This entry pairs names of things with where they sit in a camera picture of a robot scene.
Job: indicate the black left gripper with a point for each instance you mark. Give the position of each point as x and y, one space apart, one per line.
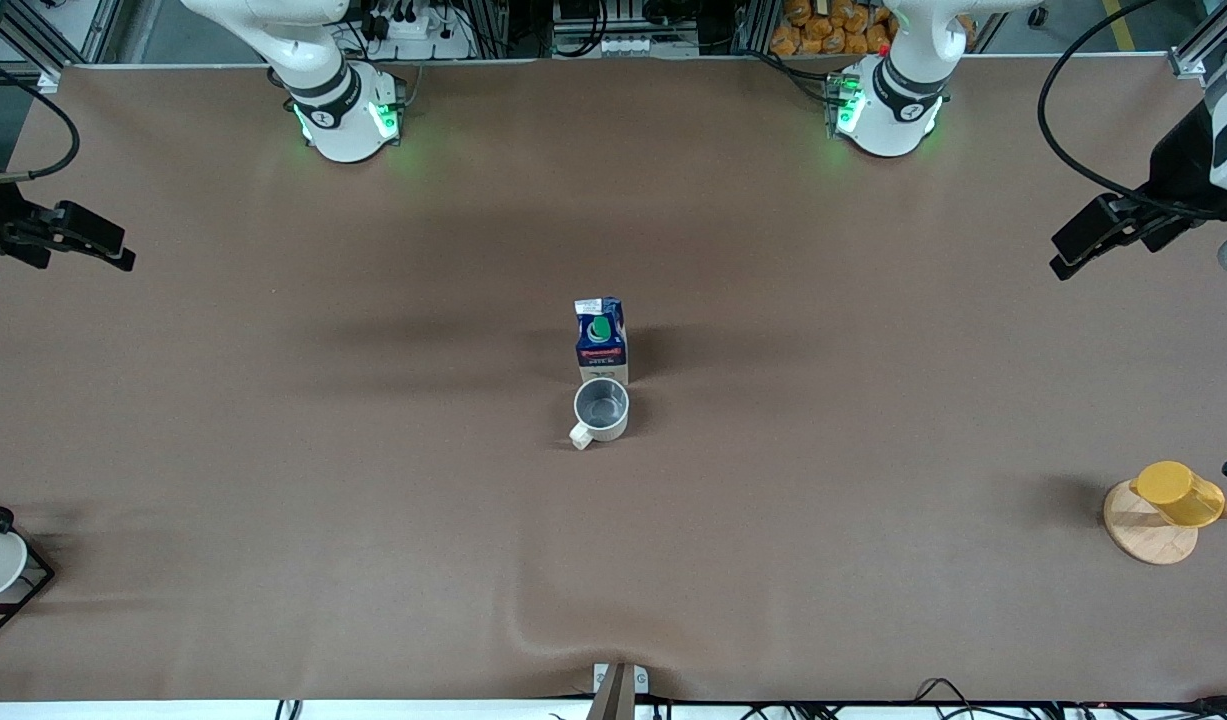
1180 170

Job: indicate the blue milk carton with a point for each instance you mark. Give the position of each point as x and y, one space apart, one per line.
601 350

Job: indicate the beige mug with grey inside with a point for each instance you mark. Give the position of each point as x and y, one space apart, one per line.
603 405

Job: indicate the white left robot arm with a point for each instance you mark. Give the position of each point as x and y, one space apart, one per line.
888 115

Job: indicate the yellow cup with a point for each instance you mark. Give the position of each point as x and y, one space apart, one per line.
1178 495

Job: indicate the round wooden cup stand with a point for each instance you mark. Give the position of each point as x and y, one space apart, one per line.
1148 540

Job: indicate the pile of orange buns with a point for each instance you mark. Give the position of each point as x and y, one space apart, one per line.
823 30

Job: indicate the brown table cover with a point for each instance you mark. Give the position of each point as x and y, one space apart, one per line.
373 500

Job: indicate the white power strip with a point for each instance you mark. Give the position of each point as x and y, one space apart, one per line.
633 46
413 28

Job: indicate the aluminium frame profile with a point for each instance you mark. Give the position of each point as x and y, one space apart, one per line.
48 75
1208 50

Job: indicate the small metal bracket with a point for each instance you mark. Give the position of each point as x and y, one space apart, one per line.
603 678

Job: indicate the brown camera pole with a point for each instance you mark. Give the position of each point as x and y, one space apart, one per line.
613 702

